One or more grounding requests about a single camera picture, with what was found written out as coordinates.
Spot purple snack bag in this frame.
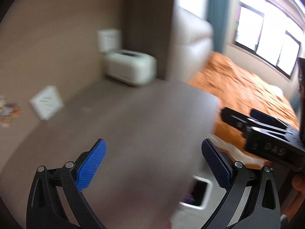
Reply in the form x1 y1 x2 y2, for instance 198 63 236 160
182 193 195 205

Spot white trash bin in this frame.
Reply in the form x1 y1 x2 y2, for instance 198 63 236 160
179 175 213 210

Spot person right hand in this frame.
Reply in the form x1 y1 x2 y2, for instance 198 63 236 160
292 175 305 193

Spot orange fluffy blanket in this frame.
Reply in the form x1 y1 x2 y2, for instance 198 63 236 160
188 51 301 170

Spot teal curtain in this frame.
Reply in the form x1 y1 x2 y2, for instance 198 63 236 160
207 0 229 53

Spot lower white wall socket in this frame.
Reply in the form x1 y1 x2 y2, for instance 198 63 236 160
29 85 64 120

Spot white wall socket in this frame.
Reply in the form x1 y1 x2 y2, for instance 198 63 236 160
29 85 64 120
97 28 121 53

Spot window with dark frame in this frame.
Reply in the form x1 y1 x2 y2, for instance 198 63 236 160
234 0 303 79

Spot cartoon stickers on wall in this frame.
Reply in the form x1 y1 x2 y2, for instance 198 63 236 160
0 93 22 128

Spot upper white wall socket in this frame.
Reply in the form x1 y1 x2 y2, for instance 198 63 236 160
97 28 121 53

